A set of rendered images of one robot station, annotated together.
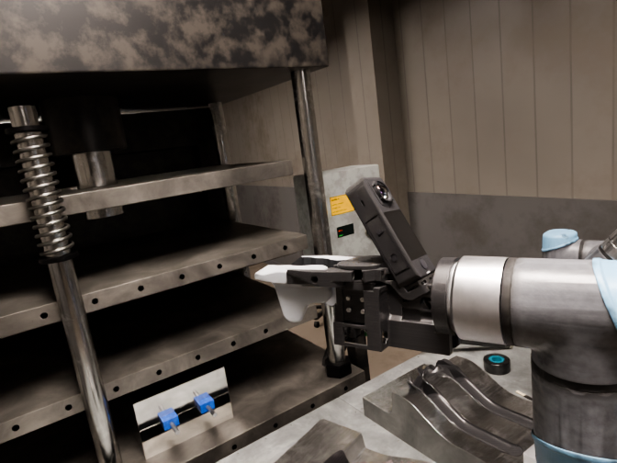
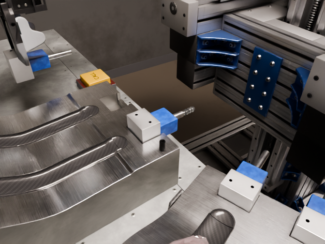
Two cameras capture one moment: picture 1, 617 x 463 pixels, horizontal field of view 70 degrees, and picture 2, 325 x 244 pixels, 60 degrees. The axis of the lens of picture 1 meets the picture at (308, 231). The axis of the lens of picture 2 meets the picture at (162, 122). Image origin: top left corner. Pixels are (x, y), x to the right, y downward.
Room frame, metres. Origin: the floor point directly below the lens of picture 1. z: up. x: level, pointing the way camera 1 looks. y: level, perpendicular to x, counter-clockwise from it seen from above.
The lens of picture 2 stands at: (0.77, -0.03, 1.20)
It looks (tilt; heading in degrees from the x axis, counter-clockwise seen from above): 39 degrees down; 267
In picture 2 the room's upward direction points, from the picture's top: straight up
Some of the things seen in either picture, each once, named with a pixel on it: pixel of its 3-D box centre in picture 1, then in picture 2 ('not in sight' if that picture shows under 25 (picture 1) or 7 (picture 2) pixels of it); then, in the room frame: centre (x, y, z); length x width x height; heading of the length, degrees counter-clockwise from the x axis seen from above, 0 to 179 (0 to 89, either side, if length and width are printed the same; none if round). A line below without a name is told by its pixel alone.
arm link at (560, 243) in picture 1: (561, 254); not in sight; (1.02, -0.60, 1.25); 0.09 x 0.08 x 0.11; 47
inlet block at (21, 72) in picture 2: not in sight; (41, 59); (1.00, -0.61, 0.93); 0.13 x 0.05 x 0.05; 33
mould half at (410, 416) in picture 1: (465, 412); (0, 175); (1.01, -0.33, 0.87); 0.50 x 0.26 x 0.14; 33
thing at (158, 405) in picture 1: (162, 379); not in sight; (1.38, 0.56, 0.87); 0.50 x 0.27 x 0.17; 33
